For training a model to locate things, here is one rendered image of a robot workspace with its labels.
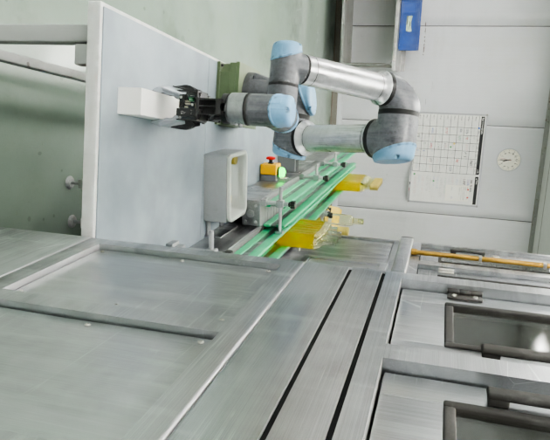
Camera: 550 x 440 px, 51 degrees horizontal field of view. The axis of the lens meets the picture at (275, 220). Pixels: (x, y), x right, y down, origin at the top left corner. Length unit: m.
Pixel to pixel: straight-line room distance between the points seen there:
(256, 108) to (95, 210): 0.43
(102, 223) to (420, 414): 0.90
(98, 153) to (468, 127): 6.85
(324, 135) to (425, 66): 6.14
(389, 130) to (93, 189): 0.81
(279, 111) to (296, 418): 0.82
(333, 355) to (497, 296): 0.42
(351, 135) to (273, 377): 1.13
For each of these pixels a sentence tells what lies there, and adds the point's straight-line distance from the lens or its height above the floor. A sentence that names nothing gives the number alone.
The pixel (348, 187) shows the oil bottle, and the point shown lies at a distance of 3.29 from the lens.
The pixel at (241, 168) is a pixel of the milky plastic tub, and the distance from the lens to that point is 2.02.
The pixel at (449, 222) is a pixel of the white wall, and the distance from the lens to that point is 8.11.
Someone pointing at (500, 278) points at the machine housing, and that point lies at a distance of 2.49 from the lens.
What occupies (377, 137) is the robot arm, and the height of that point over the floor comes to 1.31.
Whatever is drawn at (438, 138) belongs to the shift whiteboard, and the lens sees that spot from 7.93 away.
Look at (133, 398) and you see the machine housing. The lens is 0.72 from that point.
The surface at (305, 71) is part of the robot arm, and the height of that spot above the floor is 1.14.
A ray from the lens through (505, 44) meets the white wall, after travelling 7.95.
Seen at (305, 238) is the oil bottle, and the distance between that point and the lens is 2.13.
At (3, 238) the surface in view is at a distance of 1.39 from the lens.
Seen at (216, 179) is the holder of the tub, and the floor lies 0.79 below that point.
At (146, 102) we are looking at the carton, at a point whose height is 0.81.
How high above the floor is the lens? 1.48
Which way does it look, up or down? 15 degrees down
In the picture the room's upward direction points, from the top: 95 degrees clockwise
